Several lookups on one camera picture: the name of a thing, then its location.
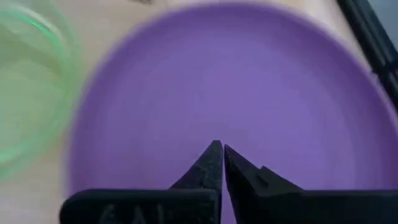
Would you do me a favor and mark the black metal rig frame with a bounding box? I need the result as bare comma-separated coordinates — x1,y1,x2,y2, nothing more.
336,0,398,106

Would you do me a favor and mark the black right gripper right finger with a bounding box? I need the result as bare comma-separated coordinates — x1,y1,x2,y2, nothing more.
223,144,398,224

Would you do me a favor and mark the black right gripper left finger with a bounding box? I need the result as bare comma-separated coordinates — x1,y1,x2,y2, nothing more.
58,139,224,224

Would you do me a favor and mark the purple plate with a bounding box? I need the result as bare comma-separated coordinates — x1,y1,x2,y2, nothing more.
67,2,398,224

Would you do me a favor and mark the translucent green plate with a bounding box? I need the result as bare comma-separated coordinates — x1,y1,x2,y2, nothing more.
0,0,80,180

